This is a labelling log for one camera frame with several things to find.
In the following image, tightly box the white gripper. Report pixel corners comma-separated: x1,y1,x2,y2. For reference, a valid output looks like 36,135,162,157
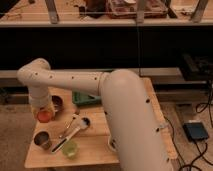
29,95,55,117

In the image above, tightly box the orange apple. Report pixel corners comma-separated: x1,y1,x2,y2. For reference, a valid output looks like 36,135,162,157
37,110,52,123

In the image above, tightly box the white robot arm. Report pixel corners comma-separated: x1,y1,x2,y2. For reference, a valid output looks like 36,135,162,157
17,58,174,171

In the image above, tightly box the metal cup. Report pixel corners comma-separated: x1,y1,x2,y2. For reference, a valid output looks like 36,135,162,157
34,131,52,150

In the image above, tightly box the green plastic cup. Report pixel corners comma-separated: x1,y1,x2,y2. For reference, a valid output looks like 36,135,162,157
62,140,78,159

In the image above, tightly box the dark red bowl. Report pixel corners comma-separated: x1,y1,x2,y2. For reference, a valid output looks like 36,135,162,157
52,95,63,113

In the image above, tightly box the metal fork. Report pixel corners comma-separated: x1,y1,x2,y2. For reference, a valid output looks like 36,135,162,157
59,114,79,138

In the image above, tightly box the green tray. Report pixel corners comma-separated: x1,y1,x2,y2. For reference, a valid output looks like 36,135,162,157
72,92,101,106

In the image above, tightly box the wooden table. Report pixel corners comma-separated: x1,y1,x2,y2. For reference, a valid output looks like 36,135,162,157
25,78,177,171

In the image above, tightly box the black box on floor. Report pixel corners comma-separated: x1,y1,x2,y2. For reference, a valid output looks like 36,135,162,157
183,122,209,141

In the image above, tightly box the black handled knife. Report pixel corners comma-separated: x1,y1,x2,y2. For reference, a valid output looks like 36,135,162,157
51,127,80,154

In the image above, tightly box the black floor cable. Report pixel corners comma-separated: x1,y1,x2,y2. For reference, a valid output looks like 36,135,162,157
163,79,213,171

